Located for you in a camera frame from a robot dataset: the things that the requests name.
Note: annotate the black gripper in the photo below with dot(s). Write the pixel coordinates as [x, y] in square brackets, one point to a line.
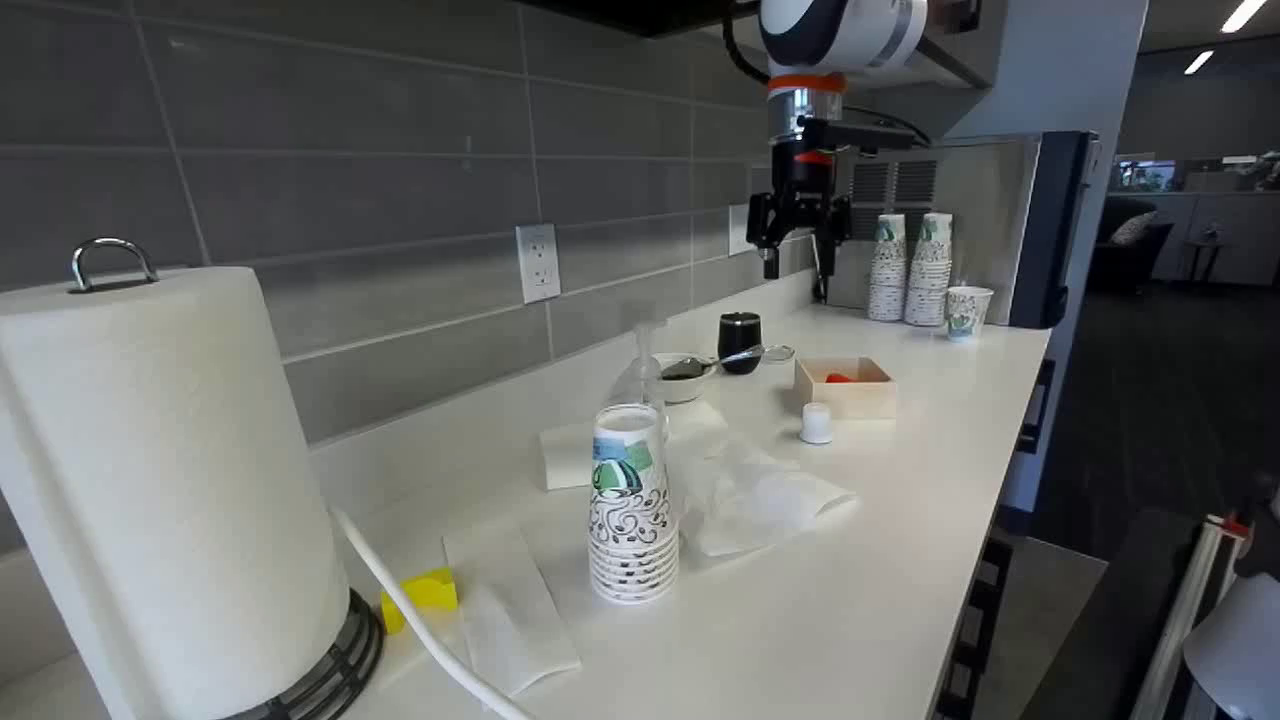
[809, 181]

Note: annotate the dark spatula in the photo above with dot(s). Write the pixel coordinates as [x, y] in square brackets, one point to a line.
[690, 369]

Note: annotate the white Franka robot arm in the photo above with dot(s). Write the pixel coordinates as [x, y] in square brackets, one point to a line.
[854, 29]

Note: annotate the green logo cup stack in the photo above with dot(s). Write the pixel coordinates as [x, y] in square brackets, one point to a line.
[890, 274]
[930, 274]

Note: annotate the black tumbler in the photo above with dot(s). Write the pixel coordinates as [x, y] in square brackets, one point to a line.
[736, 337]

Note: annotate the red plastic cup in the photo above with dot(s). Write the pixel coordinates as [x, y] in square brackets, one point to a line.
[836, 378]

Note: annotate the pale wooden box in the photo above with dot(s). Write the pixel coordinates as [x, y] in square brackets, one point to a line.
[854, 401]

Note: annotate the single green logo cup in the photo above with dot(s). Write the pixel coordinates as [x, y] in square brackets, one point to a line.
[967, 314]

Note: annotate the clear pump bottle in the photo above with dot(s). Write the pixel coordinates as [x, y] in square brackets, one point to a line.
[651, 352]

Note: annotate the small white plastic cup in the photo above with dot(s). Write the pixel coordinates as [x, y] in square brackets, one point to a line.
[816, 426]

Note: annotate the crumpled white paper towel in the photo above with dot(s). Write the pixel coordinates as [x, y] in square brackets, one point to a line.
[761, 501]

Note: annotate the black office chair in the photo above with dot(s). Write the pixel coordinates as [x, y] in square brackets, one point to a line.
[1128, 244]

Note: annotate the patterned paper cup stack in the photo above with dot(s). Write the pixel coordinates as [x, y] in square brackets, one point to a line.
[633, 533]

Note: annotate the computer monitor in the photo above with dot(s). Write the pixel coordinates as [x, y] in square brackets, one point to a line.
[1150, 174]

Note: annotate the yellow sponge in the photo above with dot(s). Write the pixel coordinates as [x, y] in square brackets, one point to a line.
[428, 589]

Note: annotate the white stand pole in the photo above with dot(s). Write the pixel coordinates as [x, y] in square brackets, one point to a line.
[1186, 614]

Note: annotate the white lamp shade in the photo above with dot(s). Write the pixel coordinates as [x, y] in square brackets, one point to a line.
[1242, 655]

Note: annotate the black metal towel holder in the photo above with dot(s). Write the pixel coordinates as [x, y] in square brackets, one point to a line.
[337, 672]

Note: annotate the white paper towel roll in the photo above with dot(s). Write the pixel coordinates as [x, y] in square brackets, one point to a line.
[161, 492]

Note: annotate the white wall outlet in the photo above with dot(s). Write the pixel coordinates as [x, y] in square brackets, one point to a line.
[536, 262]
[736, 228]

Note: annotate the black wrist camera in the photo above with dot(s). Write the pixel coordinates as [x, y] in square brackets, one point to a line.
[854, 132]

